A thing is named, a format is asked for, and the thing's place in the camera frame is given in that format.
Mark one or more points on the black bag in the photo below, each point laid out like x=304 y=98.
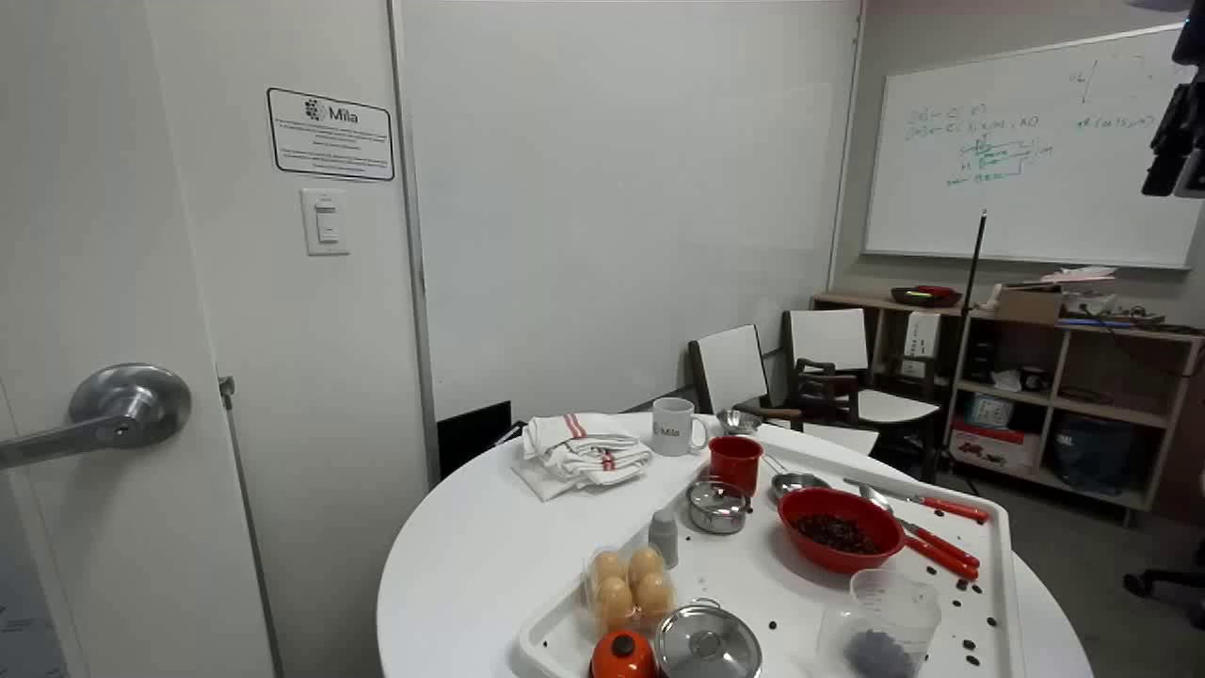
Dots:
x=1092 y=453

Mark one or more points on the white-backed chair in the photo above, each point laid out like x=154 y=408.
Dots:
x=731 y=368

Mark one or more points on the white plastic tray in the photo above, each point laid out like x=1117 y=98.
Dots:
x=778 y=604

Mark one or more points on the white salt shaker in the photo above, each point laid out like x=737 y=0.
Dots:
x=665 y=539

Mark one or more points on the steel ladle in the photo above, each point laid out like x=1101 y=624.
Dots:
x=798 y=485

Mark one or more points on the dark coffee beans heap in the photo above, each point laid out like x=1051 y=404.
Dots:
x=837 y=534

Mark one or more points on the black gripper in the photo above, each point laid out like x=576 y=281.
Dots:
x=1180 y=138

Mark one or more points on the white wall sign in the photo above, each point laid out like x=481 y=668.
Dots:
x=329 y=132

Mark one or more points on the white mug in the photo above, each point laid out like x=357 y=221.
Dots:
x=670 y=428

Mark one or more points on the white and red box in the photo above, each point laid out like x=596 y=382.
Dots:
x=995 y=447

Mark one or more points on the orange round lid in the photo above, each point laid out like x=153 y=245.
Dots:
x=624 y=655

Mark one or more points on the whiteboard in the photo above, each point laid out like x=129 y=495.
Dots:
x=1042 y=202

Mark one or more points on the small steel pot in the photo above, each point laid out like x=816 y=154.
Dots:
x=716 y=511

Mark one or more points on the red cup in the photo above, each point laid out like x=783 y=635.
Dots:
x=737 y=464

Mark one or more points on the clear plastic test tube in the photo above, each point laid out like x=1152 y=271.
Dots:
x=896 y=604

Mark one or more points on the black office chair base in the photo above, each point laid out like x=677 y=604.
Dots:
x=1172 y=580

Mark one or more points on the white red-striped towel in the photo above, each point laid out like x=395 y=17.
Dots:
x=551 y=453

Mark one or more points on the black tripod pole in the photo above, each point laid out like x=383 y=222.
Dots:
x=975 y=266

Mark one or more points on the small cardboard box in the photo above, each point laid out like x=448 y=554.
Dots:
x=1031 y=308

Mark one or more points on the black box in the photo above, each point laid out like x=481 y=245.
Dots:
x=477 y=434

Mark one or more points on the wooden shelf unit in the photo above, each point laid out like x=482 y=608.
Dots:
x=1059 y=378

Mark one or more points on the red bowl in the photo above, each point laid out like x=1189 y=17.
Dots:
x=884 y=552

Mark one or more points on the white light switch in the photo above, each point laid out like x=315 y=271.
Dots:
x=325 y=222

